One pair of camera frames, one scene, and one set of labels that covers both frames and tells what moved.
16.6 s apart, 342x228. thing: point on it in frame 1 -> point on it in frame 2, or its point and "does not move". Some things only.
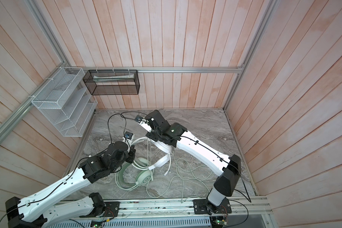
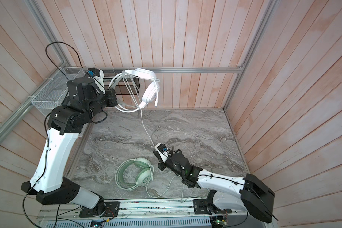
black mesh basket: [112, 82] does not move
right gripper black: [152, 136] -> [163, 165]
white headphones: [165, 148] -> [150, 92]
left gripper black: [132, 154] -> [111, 94]
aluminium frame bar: [109, 69] does not move
